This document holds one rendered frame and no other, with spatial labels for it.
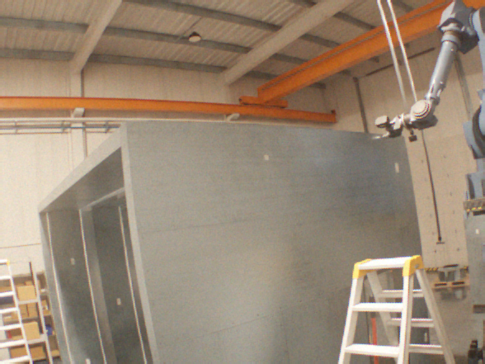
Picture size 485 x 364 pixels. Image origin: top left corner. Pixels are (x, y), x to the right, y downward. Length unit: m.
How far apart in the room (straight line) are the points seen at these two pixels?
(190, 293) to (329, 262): 1.04
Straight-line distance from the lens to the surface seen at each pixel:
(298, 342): 2.53
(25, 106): 10.46
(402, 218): 3.49
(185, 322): 2.04
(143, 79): 12.15
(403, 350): 2.02
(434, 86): 3.20
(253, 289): 2.26
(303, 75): 12.33
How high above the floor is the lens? 2.63
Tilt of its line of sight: 4 degrees up
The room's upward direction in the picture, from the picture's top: 8 degrees counter-clockwise
